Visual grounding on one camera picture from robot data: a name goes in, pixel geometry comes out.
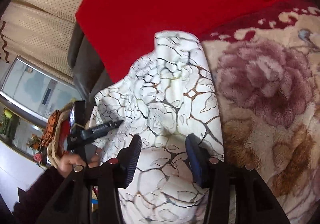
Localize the white crackle-pattern coat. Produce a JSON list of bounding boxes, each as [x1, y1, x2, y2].
[[89, 31, 224, 223]]

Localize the dark left sleeve forearm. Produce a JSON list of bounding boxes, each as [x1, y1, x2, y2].
[[12, 167, 65, 223]]

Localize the left hand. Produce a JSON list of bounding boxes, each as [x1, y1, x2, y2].
[[57, 148, 102, 178]]

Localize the orange black patterned cloth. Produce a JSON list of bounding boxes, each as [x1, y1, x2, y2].
[[41, 110, 60, 147]]

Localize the dark brown leather sofa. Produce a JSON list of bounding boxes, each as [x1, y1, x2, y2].
[[67, 22, 113, 104]]

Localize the white standing air conditioner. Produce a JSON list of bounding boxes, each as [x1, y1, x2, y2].
[[1, 56, 82, 123]]

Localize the floral red beige sofa blanket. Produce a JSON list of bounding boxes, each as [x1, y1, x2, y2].
[[201, 0, 319, 223]]

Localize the beige dotted curtain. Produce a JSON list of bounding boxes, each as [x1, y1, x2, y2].
[[1, 0, 82, 83]]

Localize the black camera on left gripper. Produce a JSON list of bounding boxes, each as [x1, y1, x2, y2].
[[69, 100, 85, 128]]

